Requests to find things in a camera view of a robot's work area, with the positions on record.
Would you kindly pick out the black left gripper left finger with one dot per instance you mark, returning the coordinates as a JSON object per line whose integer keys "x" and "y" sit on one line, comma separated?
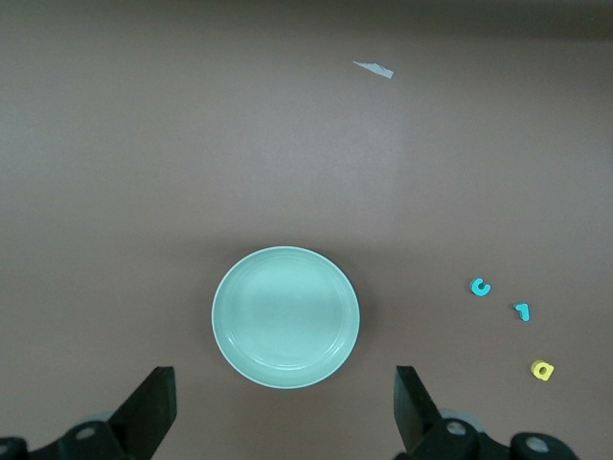
{"x": 139, "y": 421}

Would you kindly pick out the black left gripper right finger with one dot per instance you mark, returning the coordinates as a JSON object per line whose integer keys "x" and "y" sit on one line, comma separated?
{"x": 416, "y": 421}

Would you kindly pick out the yellow foam letter a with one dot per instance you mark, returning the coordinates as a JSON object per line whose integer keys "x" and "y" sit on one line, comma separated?
{"x": 535, "y": 370}

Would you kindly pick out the teal foam letter c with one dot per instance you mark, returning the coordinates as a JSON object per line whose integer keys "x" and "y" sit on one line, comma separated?
{"x": 474, "y": 289}

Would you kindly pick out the teal foam letter r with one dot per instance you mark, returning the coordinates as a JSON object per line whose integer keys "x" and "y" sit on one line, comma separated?
{"x": 524, "y": 312}

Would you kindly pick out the pale green round plate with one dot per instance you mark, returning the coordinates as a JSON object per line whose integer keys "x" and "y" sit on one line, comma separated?
{"x": 285, "y": 316}

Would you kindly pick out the brown table cover sheet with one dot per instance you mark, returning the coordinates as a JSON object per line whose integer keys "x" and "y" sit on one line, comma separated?
{"x": 143, "y": 191}

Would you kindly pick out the white torn paper scrap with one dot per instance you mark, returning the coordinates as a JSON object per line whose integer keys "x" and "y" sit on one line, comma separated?
{"x": 378, "y": 70}

